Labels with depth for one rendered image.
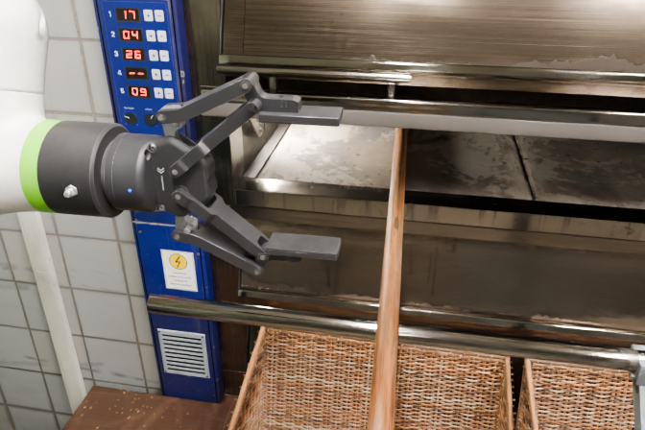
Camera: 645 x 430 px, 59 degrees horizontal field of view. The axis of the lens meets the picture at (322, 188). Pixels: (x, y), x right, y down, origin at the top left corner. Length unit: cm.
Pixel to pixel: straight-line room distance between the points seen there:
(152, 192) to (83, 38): 71
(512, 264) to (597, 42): 47
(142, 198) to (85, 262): 94
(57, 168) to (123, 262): 88
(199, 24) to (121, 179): 61
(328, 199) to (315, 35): 33
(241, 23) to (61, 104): 43
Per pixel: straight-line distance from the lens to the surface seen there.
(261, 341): 134
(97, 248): 144
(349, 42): 104
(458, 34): 103
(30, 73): 63
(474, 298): 126
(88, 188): 56
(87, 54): 124
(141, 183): 54
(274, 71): 99
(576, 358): 88
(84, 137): 57
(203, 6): 111
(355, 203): 116
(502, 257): 124
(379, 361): 75
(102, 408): 164
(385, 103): 92
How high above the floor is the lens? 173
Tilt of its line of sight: 27 degrees down
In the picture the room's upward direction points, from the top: straight up
